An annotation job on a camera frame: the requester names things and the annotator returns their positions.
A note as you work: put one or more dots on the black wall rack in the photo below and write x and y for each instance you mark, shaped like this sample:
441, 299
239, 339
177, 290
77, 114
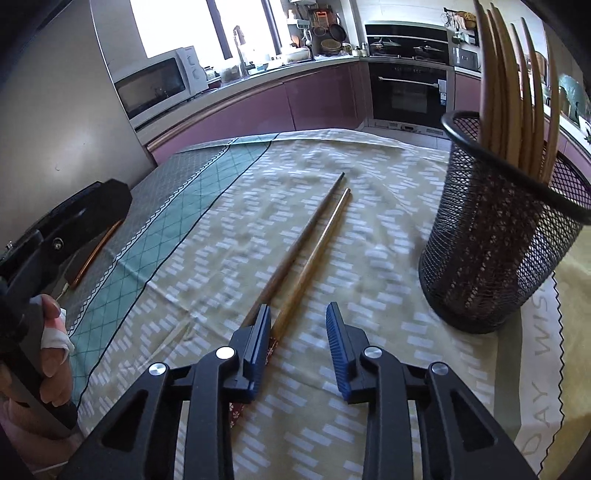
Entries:
461, 25

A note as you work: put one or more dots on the group of wooden chopsticks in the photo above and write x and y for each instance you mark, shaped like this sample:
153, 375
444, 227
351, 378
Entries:
496, 92

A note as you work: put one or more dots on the kitchen window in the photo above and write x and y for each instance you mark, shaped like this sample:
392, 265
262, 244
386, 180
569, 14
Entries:
184, 25

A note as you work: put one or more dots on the black mesh holder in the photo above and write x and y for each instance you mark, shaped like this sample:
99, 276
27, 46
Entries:
489, 258

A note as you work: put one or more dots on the grey refrigerator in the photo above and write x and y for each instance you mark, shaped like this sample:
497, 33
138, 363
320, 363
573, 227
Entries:
60, 115

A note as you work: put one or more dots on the white cooking pot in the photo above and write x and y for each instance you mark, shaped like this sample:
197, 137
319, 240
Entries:
295, 54

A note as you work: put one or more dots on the green kitchen appliance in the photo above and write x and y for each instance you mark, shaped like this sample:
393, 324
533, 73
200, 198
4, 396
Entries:
571, 97

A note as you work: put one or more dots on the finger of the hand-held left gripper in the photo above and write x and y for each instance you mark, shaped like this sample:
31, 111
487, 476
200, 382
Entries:
92, 207

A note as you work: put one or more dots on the steel sink faucet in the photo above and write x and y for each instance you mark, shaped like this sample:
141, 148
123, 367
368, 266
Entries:
241, 50

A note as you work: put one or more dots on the patterned tablecloth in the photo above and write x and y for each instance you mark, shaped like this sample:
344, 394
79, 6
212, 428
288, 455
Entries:
369, 221

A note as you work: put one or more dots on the dark wooden chopstick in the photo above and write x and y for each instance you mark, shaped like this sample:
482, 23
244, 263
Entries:
306, 230

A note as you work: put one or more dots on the person's left forearm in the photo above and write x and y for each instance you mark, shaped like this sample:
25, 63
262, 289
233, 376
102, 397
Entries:
27, 443

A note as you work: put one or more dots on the round woven basket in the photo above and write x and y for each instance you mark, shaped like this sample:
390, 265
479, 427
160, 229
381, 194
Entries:
331, 45

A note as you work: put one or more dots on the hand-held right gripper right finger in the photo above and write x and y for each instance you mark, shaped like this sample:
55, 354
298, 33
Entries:
339, 355

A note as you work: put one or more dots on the light wooden chopstick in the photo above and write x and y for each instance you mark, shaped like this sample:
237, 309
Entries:
314, 258

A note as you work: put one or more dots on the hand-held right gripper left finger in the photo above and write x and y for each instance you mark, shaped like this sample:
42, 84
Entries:
258, 350

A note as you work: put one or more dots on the dark pot with lid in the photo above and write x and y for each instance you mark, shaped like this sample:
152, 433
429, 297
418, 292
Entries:
385, 44
427, 48

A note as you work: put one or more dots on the hanging frying pan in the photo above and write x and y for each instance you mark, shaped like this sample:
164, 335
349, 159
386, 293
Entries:
337, 32

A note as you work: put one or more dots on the black integrated stove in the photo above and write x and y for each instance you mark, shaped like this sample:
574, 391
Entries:
406, 92

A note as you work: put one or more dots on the white microwave oven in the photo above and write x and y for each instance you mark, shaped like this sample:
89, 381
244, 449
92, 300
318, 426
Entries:
152, 87

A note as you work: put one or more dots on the person's left hand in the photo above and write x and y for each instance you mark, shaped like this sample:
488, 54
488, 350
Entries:
55, 337

